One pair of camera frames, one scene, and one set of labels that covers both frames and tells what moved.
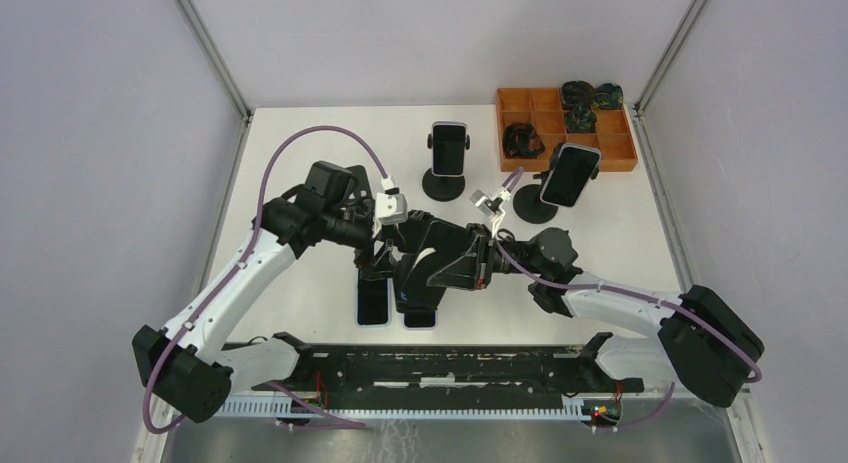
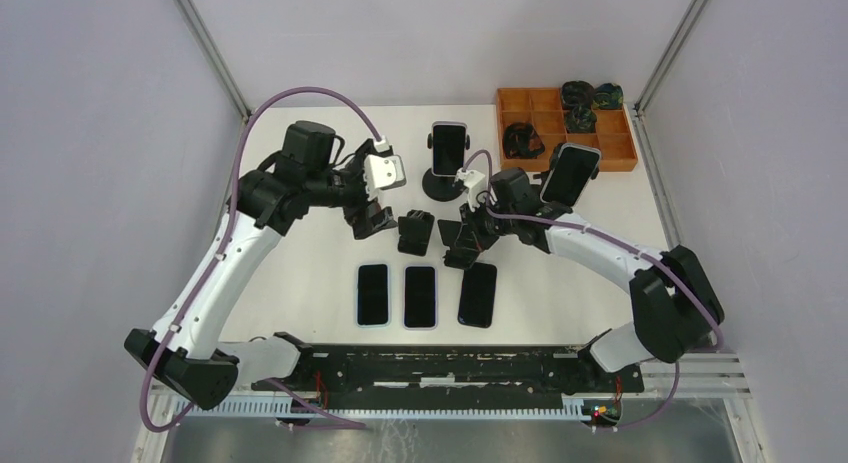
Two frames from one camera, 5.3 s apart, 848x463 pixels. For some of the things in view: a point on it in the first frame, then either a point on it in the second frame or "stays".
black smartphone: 374,303 stays
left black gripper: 384,264 -> 363,224
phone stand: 442,188 stays
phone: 448,148 stays
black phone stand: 413,231 stays
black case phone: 437,245 -> 477,298
